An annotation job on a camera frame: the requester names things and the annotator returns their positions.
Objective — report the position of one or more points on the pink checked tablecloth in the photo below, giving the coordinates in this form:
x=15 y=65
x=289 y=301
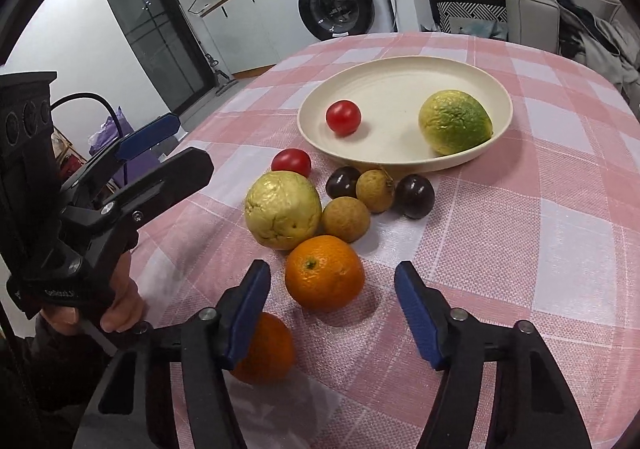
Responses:
x=500 y=239

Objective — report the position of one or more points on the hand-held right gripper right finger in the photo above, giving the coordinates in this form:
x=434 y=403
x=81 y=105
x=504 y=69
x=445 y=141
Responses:
x=417 y=314

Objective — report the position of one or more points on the patterned black chair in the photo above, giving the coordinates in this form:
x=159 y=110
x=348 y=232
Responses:
x=467 y=8

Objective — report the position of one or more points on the pale yellow guava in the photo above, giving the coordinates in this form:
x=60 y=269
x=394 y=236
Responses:
x=282 y=210

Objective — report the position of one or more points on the teal cloth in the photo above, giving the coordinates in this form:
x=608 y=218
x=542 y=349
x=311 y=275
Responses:
x=480 y=29

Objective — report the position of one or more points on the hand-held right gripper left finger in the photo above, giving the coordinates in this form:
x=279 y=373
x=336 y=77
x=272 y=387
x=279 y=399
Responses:
x=250 y=314

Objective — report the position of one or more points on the grey sofa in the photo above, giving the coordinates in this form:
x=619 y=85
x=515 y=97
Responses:
x=535 y=14

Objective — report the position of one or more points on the white kitchen cabinet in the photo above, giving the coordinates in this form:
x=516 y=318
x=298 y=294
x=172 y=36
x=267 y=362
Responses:
x=255 y=24

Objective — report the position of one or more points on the grey clothes pile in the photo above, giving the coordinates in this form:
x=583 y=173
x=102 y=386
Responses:
x=600 y=44

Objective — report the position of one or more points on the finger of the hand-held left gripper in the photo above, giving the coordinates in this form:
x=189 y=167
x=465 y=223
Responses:
x=170 y=176
x=145 y=136

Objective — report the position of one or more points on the dark purple plum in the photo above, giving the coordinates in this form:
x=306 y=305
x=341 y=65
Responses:
x=342 y=182
x=415 y=196

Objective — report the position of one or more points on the purple plastic bag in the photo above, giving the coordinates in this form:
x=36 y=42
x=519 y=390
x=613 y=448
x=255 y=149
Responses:
x=107 y=129

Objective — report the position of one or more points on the red cherry tomato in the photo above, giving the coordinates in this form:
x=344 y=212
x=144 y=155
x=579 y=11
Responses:
x=291 y=162
x=343 y=118

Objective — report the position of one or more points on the person's left hand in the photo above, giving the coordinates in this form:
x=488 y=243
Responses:
x=125 y=309

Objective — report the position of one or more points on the green yellow guava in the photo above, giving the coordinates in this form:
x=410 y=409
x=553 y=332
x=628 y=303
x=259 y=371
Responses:
x=455 y=123

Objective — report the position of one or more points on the orange mandarin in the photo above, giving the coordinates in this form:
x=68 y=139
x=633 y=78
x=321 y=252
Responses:
x=325 y=274
x=270 y=354

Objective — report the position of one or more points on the person's left forearm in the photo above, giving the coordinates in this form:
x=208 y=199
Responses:
x=45 y=374

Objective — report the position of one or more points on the dark glass door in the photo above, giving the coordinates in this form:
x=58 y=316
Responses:
x=150 y=29

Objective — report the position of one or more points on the brown longan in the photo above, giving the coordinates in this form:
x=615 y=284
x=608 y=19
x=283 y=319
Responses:
x=346 y=220
x=376 y=190

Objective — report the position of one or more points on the cream round plate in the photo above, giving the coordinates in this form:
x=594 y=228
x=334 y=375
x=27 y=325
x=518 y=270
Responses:
x=390 y=94

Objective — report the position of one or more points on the stick vacuum cleaner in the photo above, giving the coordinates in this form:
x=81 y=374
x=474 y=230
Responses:
x=220 y=74

